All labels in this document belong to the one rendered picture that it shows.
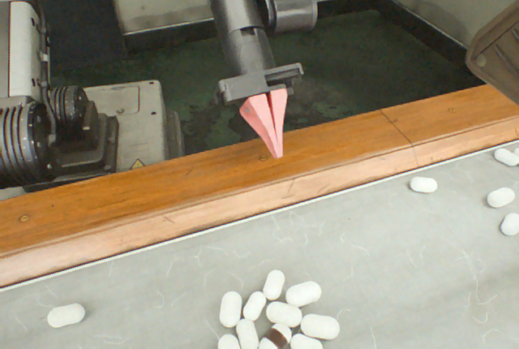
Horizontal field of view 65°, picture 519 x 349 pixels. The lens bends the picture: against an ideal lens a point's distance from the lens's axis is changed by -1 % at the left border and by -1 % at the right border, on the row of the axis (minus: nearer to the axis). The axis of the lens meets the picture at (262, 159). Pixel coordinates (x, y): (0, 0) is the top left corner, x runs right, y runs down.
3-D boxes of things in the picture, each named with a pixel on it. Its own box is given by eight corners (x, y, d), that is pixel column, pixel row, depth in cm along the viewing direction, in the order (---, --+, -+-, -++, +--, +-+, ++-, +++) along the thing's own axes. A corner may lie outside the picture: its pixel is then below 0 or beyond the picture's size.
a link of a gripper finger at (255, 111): (324, 143, 47) (301, 66, 48) (266, 159, 45) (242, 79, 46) (306, 151, 54) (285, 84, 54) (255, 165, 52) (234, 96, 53)
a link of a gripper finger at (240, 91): (305, 148, 47) (281, 71, 47) (246, 165, 45) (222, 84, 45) (289, 156, 53) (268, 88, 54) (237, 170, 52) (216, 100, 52)
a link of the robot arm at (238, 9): (203, 6, 52) (212, -18, 47) (253, 1, 55) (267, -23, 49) (218, 58, 52) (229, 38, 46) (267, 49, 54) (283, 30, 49)
